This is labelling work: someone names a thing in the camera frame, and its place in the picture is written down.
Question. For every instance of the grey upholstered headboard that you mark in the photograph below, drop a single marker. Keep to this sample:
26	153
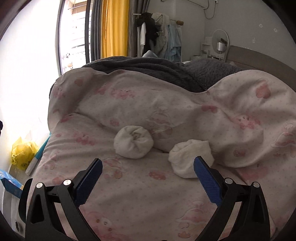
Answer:
249	59

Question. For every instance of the white vanity shelf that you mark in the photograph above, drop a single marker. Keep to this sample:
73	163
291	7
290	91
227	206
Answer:
206	51

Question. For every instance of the yellow curtain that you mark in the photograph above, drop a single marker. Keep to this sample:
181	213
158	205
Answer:
114	28

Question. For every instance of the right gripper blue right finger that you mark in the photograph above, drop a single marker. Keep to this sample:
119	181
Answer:
211	180

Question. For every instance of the hanging clothes on rack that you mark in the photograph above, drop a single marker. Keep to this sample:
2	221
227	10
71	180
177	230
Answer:
158	36

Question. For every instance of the blue snack bag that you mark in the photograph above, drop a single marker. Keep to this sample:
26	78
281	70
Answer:
10	184

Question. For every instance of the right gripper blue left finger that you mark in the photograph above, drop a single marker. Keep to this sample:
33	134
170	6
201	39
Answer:
86	180

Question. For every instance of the grey curtain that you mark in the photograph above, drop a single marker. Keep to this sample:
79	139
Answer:
92	32

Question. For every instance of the dark grey fleece blanket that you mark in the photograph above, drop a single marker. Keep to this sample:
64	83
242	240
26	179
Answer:
196	76

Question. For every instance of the yellow plastic bag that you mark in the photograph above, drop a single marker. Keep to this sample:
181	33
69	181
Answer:
22	153

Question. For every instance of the white sock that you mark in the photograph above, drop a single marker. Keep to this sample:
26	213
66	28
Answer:
133	142
182	156

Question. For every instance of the round white vanity mirror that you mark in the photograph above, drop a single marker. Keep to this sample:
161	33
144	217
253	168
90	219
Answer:
220	42

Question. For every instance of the pink patterned white duvet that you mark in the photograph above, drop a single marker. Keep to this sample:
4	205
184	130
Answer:
248	118

